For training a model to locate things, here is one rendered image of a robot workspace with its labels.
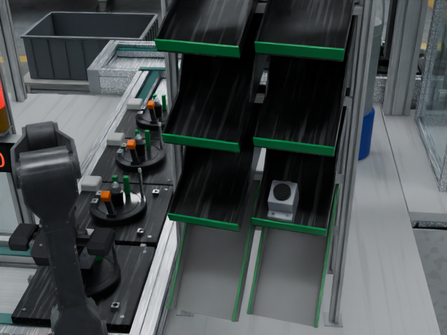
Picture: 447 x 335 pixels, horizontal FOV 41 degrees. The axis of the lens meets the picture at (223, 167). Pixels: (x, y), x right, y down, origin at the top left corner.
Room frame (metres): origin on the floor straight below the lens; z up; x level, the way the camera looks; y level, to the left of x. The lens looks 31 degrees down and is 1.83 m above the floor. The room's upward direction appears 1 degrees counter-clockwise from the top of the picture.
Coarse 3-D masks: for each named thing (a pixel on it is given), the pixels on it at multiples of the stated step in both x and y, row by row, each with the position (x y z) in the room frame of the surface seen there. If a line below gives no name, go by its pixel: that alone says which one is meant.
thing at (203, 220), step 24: (192, 168) 0.97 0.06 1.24; (216, 168) 0.96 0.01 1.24; (240, 168) 0.95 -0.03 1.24; (192, 192) 0.92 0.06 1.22; (216, 192) 0.91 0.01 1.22; (240, 192) 0.91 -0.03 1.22; (168, 216) 0.86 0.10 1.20; (192, 216) 0.87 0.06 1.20; (216, 216) 0.87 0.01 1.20; (240, 216) 0.84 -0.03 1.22
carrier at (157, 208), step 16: (96, 176) 1.34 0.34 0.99; (112, 176) 1.26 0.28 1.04; (80, 192) 1.29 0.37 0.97; (96, 192) 1.29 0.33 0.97; (112, 192) 1.21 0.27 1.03; (128, 192) 1.25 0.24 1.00; (144, 192) 1.29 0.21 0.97; (160, 192) 1.29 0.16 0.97; (80, 208) 1.22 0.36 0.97; (96, 208) 1.20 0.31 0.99; (128, 208) 1.19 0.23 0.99; (144, 208) 1.20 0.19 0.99; (160, 208) 1.22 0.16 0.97; (80, 224) 1.16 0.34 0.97; (96, 224) 1.16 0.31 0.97; (112, 224) 1.15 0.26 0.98; (128, 224) 1.15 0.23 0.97; (144, 224) 1.15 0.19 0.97; (160, 224) 1.15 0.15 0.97; (128, 240) 1.09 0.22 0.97; (144, 240) 1.09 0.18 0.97
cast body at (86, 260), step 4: (80, 228) 0.97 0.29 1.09; (88, 232) 0.97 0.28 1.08; (84, 248) 0.94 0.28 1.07; (84, 252) 0.94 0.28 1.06; (80, 256) 0.93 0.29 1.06; (84, 256) 0.94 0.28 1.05; (88, 256) 0.93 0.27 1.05; (92, 256) 0.95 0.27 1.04; (80, 260) 0.93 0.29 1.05; (84, 260) 0.93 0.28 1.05; (88, 260) 0.93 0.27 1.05; (92, 260) 0.95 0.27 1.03; (80, 264) 0.93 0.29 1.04; (84, 264) 0.93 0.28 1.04; (88, 264) 0.93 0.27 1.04; (80, 268) 0.93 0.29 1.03; (84, 268) 0.93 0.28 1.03; (88, 268) 0.93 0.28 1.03
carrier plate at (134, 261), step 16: (112, 256) 1.04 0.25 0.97; (128, 256) 1.04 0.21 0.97; (144, 256) 1.03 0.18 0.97; (48, 272) 0.99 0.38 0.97; (128, 272) 0.98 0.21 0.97; (144, 272) 0.98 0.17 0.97; (32, 288) 0.93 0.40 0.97; (48, 288) 0.93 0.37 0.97; (128, 288) 0.93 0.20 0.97; (32, 304) 0.89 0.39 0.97; (48, 304) 0.89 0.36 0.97; (96, 304) 0.88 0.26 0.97; (128, 304) 0.88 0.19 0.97; (16, 320) 0.85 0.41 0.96; (32, 320) 0.85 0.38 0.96; (48, 320) 0.85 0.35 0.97; (112, 320) 0.84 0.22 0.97; (128, 320) 0.84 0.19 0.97
